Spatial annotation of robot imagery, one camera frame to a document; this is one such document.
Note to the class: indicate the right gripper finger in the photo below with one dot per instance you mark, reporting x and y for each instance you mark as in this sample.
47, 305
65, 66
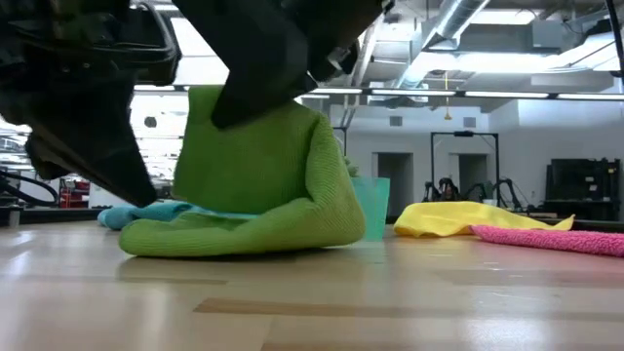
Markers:
263, 83

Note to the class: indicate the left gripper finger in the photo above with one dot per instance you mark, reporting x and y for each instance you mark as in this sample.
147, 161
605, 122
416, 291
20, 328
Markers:
97, 156

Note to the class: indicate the blue microfiber towel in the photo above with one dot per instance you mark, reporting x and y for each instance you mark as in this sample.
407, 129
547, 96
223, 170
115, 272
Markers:
122, 214

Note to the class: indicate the green microfiber towel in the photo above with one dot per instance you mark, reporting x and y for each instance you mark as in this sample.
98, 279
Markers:
253, 170

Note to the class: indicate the yellow microfiber towel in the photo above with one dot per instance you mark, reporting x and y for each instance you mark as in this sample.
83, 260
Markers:
453, 217

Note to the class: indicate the pink microfiber towel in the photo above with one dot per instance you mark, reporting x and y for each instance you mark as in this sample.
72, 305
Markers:
560, 240

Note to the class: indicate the red tool cart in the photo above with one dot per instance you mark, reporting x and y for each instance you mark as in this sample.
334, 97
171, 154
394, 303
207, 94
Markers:
78, 192

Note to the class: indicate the black beam with light strips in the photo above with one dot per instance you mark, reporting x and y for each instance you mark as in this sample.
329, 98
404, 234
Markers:
439, 90

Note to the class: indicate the teal translucent plastic bin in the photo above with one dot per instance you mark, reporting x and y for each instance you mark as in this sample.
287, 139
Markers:
375, 209

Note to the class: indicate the black storage cabinet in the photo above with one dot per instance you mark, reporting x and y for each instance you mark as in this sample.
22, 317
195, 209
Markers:
582, 187

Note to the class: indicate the black background rig frame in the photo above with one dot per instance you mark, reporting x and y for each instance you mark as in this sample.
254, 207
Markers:
345, 141
463, 133

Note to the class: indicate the silver ventilation duct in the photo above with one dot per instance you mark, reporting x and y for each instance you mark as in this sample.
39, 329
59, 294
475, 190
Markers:
458, 19

